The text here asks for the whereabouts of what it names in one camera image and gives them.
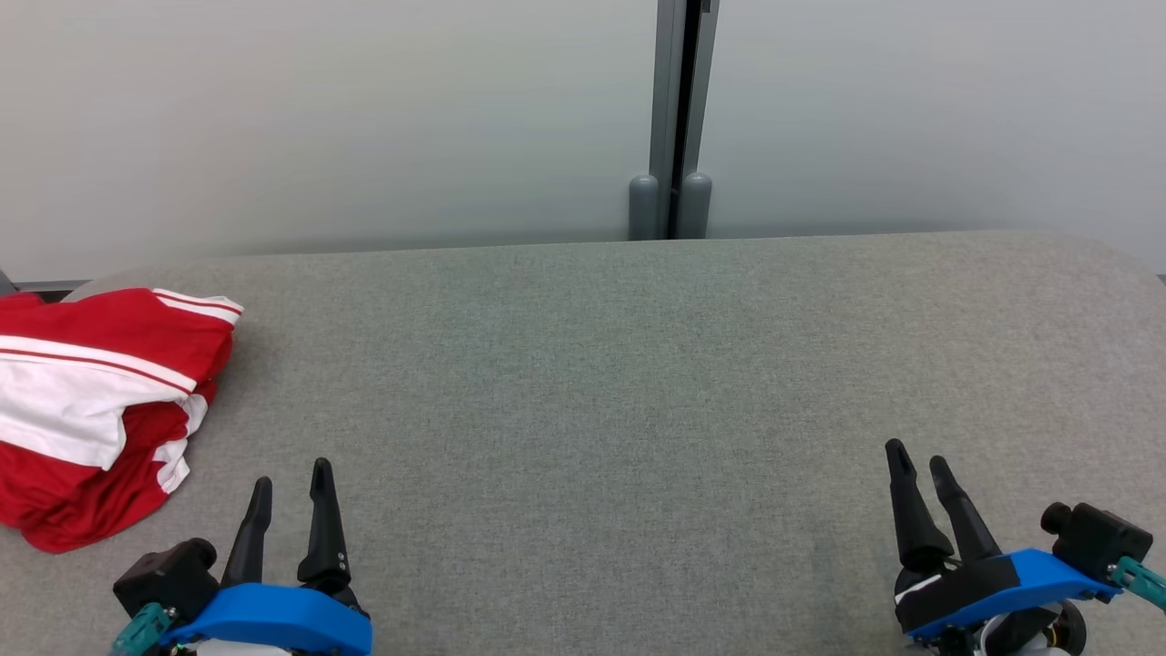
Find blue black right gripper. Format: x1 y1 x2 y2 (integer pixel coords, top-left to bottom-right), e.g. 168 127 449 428
885 439 1121 656

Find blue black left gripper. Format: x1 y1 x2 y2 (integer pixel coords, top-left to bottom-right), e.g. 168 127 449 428
164 458 373 656

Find red shorts with white stripe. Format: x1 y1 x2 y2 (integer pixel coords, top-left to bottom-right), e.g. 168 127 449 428
0 378 218 555

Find red white t-shirt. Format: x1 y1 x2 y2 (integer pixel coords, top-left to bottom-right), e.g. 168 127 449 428
0 288 244 471

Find grey fabric upholstered bench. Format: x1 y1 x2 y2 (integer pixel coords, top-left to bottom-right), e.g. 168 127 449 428
0 231 1166 656

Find teal left camera cable plug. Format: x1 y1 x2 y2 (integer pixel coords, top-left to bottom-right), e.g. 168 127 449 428
111 603 176 656

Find teal camera cable plug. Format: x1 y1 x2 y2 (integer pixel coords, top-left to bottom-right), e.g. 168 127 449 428
1110 556 1166 613
111 603 176 656

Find teal right camera cable plug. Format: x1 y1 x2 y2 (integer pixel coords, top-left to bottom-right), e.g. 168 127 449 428
1110 556 1166 613

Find grey wall base rail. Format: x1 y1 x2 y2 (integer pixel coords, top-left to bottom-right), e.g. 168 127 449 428
0 272 90 302

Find grey rounded post foot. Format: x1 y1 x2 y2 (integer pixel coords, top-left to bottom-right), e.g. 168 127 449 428
676 171 713 240
629 175 660 241

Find grey metal partition post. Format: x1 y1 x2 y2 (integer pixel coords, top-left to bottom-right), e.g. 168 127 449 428
649 0 721 240

